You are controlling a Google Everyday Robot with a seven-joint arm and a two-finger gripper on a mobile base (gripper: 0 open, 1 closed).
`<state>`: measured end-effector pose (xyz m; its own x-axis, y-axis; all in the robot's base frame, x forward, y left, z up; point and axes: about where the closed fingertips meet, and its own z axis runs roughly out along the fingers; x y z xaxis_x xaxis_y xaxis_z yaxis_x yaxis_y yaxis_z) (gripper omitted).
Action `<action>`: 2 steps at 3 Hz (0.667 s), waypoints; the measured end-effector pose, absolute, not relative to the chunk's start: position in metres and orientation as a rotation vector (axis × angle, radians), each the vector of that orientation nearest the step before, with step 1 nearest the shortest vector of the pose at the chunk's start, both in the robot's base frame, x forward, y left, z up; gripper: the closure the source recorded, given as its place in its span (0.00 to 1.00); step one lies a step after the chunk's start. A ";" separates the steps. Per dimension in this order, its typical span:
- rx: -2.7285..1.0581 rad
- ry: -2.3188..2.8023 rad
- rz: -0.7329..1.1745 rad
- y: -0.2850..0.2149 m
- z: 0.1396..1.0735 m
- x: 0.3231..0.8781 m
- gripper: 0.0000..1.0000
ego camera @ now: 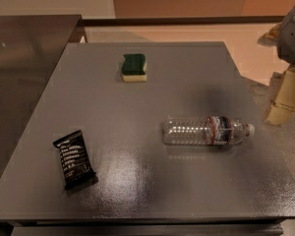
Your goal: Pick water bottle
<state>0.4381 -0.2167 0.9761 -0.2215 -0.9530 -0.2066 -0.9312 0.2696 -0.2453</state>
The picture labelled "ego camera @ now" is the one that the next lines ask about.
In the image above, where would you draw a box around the black snack bar wrapper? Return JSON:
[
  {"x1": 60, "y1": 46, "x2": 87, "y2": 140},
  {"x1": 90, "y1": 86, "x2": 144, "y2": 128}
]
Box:
[{"x1": 53, "y1": 130, "x2": 98, "y2": 190}]

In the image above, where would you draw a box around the clear plastic water bottle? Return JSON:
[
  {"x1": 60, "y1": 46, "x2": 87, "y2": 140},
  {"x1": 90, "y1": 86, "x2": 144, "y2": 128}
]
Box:
[{"x1": 163, "y1": 116, "x2": 256, "y2": 146}]

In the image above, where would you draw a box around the green and yellow sponge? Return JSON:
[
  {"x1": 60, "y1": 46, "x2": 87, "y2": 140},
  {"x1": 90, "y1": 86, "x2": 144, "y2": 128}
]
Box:
[{"x1": 121, "y1": 53, "x2": 147, "y2": 83}]

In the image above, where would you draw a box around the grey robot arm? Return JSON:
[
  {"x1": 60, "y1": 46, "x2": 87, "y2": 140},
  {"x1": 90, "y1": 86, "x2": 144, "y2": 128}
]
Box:
[{"x1": 258, "y1": 6, "x2": 295, "y2": 126}]

